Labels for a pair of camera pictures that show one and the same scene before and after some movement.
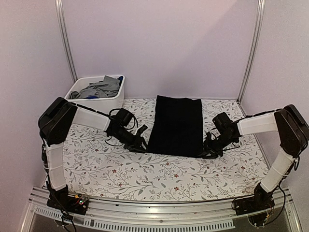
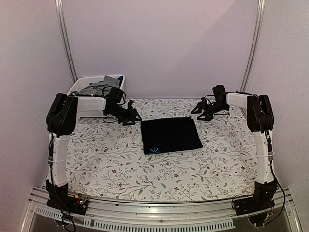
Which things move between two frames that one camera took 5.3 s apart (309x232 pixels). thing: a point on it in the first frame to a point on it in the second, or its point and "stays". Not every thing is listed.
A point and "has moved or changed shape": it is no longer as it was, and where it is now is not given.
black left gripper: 132,147 to 131,117
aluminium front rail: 212,214 stays
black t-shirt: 176,127 has moved or changed shape
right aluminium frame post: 260,10 stays
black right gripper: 215,155 to 203,105
